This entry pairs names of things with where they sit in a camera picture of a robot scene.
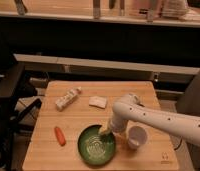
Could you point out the black chair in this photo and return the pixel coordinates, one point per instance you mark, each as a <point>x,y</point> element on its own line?
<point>14,84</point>

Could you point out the white paper cup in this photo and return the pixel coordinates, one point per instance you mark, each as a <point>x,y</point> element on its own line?
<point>137,137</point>

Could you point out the green ceramic bowl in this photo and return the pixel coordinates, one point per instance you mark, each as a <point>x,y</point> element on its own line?
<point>95,149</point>

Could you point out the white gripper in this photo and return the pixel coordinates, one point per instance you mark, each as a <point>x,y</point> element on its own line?
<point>115,124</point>

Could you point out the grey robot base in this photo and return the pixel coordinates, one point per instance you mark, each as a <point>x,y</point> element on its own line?
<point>189,103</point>

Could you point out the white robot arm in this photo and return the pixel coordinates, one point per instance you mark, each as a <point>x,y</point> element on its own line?
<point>128,108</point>

